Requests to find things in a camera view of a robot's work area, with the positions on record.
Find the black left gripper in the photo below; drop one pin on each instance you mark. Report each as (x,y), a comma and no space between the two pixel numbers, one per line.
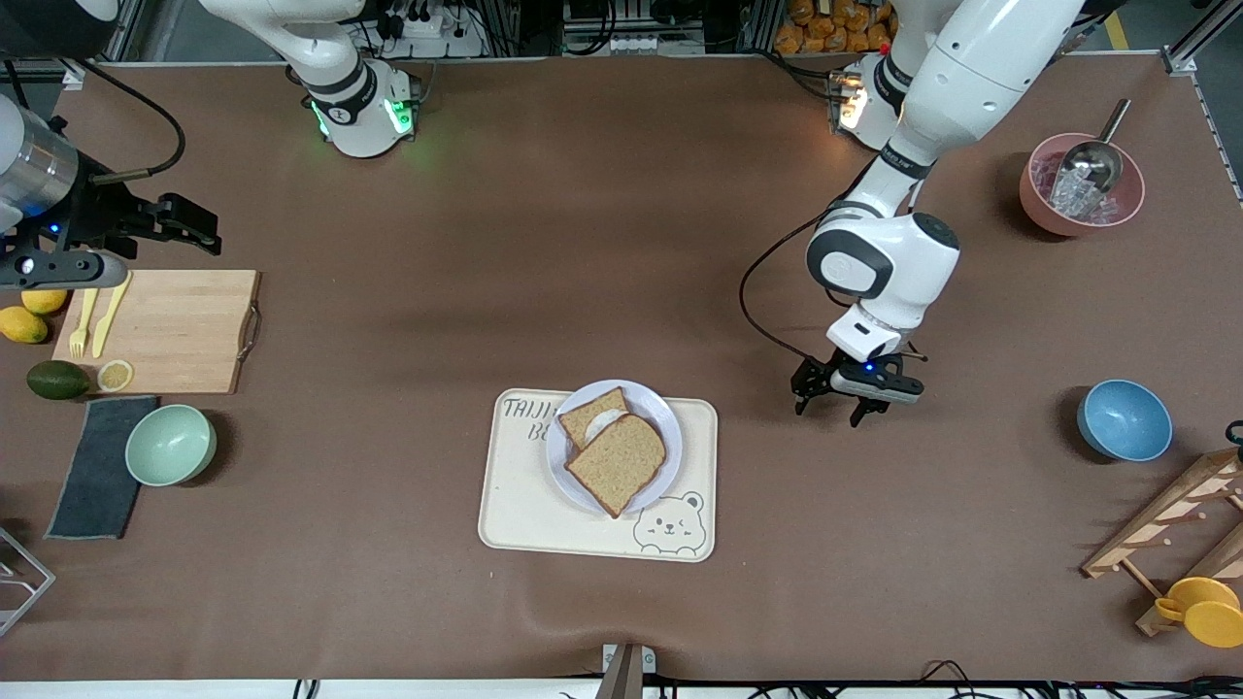
(814,375)

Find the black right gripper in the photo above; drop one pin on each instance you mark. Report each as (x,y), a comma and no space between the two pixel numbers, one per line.
(100,215)

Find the lavender round plate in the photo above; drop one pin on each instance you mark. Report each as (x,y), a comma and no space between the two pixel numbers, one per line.
(670,427)

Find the plain brown bread slice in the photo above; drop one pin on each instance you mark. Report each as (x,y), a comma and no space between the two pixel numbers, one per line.
(621,466)

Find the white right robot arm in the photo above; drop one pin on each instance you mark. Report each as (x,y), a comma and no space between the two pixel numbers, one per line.
(359,126)

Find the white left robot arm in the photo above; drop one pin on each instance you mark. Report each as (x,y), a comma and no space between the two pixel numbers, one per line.
(893,262)

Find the wooden cutting board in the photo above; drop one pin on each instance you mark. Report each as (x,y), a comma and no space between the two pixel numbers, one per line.
(165,330)

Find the yellow plastic knife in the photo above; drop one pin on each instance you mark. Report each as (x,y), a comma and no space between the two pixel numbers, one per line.
(109,316)

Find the yellow plastic fork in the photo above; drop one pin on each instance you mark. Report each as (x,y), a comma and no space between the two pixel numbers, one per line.
(84,325)

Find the yellow lemon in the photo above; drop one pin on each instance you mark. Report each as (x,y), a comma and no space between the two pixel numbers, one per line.
(44,301)
(21,325)

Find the halved lemon slice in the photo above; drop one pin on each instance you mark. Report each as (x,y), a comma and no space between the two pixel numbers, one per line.
(116,376)

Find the green avocado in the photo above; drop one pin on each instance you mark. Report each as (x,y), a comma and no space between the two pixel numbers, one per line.
(58,381)

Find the mint green bowl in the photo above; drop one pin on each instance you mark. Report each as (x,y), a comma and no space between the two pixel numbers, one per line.
(170,445)

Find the fried egg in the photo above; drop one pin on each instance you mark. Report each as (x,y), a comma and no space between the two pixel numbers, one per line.
(607,422)

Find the brown bread slice under egg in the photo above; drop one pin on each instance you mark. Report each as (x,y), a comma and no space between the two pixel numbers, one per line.
(583,422)

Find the dark grey cloth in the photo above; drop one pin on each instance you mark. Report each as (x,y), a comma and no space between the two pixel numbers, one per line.
(97,485)

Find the pink bowl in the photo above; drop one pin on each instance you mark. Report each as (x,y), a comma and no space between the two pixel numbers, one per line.
(1044,214)

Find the blue bowl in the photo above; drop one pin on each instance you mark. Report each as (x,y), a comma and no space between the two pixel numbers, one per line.
(1125,422)

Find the white power strip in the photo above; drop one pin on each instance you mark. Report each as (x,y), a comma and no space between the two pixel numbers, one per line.
(427,24)

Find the clear ice cubes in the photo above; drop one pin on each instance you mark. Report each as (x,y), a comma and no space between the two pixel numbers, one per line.
(1078,199)

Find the cream bear print tray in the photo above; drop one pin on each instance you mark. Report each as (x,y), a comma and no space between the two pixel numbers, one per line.
(515,515)

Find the wooden peg rack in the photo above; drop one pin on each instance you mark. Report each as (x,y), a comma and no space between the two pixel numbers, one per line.
(1156,524)

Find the metal scoop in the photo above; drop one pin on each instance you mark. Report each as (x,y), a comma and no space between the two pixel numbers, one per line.
(1092,160)

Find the orange snack packets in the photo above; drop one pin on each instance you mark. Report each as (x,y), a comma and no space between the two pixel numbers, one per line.
(825,29)

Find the small black object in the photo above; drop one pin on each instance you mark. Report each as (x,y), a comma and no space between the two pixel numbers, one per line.
(1235,432)

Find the yellow cup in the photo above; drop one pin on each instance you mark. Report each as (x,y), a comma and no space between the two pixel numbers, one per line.
(1209,612)

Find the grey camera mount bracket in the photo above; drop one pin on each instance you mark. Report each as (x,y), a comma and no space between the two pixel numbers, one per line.
(626,670)

